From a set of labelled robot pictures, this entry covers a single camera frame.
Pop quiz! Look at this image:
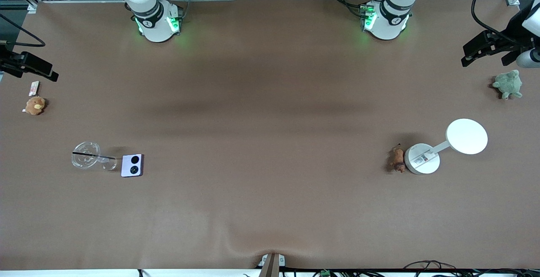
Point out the brown lion statue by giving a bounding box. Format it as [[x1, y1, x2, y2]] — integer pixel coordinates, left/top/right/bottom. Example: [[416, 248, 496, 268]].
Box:
[[388, 143, 407, 174]]

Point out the lilac flip phone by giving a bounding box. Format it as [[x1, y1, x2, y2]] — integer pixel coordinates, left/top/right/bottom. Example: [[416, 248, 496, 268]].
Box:
[[121, 153, 144, 178]]

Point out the brown plush toy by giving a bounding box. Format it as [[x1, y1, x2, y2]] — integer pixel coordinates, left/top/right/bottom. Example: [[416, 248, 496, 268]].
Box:
[[24, 96, 46, 116]]

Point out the green plush turtle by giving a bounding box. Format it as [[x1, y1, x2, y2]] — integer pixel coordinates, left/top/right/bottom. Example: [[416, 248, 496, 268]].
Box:
[[492, 70, 523, 100]]

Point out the white round desk lamp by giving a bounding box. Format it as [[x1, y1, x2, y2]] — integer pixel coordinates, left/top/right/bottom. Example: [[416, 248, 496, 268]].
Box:
[[404, 118, 489, 175]]

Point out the black straw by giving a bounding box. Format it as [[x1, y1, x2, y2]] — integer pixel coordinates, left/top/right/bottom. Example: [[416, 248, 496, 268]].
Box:
[[72, 152, 117, 160]]

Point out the metal table clamp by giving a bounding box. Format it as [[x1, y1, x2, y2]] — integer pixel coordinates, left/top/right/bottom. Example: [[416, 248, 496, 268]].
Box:
[[258, 253, 286, 277]]

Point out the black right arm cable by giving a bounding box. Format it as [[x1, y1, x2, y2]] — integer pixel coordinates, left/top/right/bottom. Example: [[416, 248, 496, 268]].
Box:
[[0, 13, 46, 48]]

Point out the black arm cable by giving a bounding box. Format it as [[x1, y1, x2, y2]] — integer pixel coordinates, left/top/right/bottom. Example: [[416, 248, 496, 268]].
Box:
[[0, 13, 46, 48], [471, 0, 517, 39]]

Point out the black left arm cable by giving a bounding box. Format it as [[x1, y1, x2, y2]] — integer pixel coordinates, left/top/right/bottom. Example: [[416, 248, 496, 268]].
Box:
[[471, 0, 517, 39]]

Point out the black looped floor cable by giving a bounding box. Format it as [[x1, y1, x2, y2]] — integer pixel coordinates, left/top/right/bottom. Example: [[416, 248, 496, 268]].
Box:
[[402, 260, 459, 272]]

